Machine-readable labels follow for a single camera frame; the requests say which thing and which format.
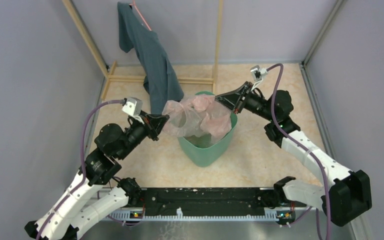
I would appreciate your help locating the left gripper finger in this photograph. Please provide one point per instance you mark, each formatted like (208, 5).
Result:
(157, 117)
(156, 127)

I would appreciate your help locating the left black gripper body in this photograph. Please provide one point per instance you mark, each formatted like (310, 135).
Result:
(142, 115)

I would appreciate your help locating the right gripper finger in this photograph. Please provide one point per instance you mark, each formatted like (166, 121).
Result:
(233, 105)
(236, 94)

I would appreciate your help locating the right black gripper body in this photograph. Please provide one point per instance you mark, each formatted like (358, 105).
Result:
(252, 102)

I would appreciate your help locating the pink plastic trash bag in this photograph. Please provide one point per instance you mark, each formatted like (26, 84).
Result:
(197, 116)

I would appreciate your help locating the green plastic trash bin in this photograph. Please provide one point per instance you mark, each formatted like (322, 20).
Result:
(200, 150)

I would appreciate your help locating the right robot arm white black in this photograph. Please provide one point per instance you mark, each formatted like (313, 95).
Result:
(344, 194)

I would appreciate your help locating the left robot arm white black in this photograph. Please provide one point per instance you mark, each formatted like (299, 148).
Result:
(70, 218)

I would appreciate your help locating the dark teal hanging cloth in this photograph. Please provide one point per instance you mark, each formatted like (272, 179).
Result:
(161, 81)

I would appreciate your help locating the pink clothes hanger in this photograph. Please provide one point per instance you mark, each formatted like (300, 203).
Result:
(143, 20)

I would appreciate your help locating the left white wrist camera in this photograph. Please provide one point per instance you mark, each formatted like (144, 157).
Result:
(133, 108)

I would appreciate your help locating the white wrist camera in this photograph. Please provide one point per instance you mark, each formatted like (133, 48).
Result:
(258, 73)
(133, 108)

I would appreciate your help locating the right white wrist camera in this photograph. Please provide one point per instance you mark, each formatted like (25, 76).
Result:
(258, 73)

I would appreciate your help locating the wooden clothes rack frame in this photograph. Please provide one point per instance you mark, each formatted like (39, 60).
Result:
(108, 71)

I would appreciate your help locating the grey slotted cable duct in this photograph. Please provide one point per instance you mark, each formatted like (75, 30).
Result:
(277, 216)

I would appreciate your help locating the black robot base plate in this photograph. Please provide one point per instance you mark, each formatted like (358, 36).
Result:
(217, 201)

